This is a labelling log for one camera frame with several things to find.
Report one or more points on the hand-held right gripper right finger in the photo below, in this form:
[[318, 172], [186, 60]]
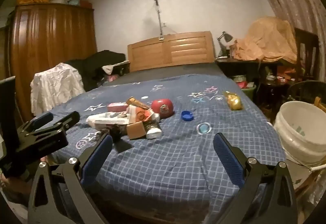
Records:
[[228, 160]]

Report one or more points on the brown snack wrapper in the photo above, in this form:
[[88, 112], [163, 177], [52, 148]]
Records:
[[137, 102]]

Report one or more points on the orange white packet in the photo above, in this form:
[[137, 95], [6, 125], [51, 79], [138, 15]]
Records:
[[140, 114]]

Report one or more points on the person's left hand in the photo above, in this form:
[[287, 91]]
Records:
[[3, 180]]

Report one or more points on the light wooden headboard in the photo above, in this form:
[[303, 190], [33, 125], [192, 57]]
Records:
[[152, 53]]

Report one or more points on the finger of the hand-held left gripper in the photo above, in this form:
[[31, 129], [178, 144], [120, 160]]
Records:
[[66, 122], [42, 118]]

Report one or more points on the pink box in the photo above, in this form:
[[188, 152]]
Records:
[[116, 107]]

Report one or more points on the dark wooden side table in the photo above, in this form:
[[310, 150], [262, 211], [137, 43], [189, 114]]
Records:
[[272, 86]]

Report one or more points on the gold snack packet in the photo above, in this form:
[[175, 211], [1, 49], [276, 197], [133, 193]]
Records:
[[233, 102]]

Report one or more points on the white bowl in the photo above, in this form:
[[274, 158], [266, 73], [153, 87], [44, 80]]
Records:
[[271, 77]]

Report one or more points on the orange cloth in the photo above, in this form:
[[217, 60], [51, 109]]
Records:
[[267, 38]]

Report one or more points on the dark wooden desk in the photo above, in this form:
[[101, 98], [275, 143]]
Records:
[[236, 63]]

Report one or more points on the blue checked star blanket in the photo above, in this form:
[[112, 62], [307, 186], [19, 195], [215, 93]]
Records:
[[165, 163]]

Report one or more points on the dark desk lamp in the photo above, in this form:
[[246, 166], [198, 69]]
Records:
[[226, 37]]

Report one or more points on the clear round lid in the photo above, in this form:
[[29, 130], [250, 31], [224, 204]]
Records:
[[203, 128]]

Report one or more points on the red round container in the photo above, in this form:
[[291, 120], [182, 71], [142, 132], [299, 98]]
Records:
[[163, 108]]

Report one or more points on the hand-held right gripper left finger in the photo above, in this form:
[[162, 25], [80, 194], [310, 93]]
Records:
[[98, 156]]

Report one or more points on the white crumpled cloth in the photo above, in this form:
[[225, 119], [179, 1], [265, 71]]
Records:
[[56, 84]]

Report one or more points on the crumpled dark white packet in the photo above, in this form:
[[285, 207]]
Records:
[[153, 128]]

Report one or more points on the blue bottle cap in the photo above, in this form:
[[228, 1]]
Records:
[[187, 116]]

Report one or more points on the white plastic bucket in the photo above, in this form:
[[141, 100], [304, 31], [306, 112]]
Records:
[[300, 127]]

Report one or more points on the pile of tubes and packets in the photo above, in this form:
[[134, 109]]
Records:
[[107, 119]]

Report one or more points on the black wrapper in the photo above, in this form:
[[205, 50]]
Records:
[[116, 135]]

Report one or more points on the light wooden chair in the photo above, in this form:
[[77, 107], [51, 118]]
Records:
[[319, 103]]

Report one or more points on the brown wooden wardrobe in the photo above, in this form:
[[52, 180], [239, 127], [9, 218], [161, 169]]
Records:
[[51, 43]]

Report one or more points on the green bucket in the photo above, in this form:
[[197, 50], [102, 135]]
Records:
[[248, 90]]

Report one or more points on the tan cardboard box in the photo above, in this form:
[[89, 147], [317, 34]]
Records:
[[136, 130]]

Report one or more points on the dark wooden chair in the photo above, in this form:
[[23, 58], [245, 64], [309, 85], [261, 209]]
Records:
[[307, 48]]

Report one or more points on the black clothing pile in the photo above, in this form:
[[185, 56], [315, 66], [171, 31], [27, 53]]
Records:
[[101, 61]]

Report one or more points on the dark grey bedsheet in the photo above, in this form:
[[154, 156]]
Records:
[[173, 71]]

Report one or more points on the metal articulated stand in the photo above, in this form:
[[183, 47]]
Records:
[[159, 15]]

